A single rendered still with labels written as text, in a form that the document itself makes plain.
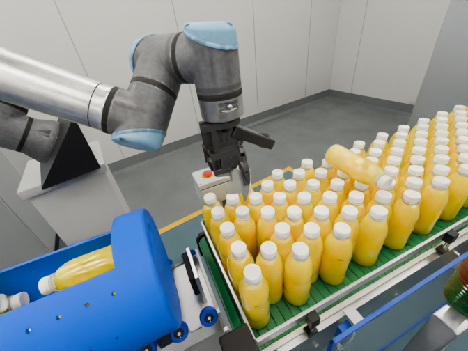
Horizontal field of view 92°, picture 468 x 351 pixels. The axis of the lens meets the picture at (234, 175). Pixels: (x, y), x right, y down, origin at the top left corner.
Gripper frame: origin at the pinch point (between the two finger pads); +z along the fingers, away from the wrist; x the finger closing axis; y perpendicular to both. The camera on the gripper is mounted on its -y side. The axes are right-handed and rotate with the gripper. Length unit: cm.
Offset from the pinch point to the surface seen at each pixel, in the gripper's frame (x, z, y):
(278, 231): 11.2, 8.4, -4.5
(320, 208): 9.9, 8.5, -18.8
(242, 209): -0.6, 8.4, 0.2
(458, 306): 40.8, 1.9, -16.5
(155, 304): 18.0, 3.9, 26.0
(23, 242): -130, 85, 132
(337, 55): -320, 40, -350
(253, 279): 19.5, 8.5, 7.2
